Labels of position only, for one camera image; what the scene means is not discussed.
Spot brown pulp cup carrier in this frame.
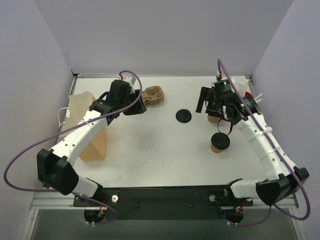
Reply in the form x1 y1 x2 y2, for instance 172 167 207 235
141 85 165 105

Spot brown paper bag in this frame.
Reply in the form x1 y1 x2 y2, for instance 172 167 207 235
59 91 107 162

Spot black plastic cup lid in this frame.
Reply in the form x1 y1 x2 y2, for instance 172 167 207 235
211 132 231 150

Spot brown paper coffee cup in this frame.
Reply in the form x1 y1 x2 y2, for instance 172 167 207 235
210 144 223 154

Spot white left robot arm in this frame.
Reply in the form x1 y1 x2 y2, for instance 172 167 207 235
36 73 146 206

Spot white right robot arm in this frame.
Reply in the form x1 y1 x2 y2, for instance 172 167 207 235
196 79 310 206

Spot stacked brown paper cups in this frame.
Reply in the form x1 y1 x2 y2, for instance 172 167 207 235
207 114 221 124

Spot white wrapped straws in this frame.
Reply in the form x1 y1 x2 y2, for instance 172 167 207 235
231 76 263 103

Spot red straw holder cup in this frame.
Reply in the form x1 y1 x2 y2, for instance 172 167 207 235
245 91 254 98

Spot black plastic lid stack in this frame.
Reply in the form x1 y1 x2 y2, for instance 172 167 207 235
175 109 192 124

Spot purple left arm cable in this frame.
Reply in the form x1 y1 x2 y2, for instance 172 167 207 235
3 70 145 225

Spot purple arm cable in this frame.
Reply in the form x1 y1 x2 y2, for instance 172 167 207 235
3 70 145 225
216 58 311 227

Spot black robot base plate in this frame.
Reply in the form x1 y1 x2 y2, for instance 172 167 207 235
72 184 255 225

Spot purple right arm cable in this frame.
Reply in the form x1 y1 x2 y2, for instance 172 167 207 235
216 58 311 227

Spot aluminium rail frame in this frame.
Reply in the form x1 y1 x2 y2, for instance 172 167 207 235
30 196 74 210

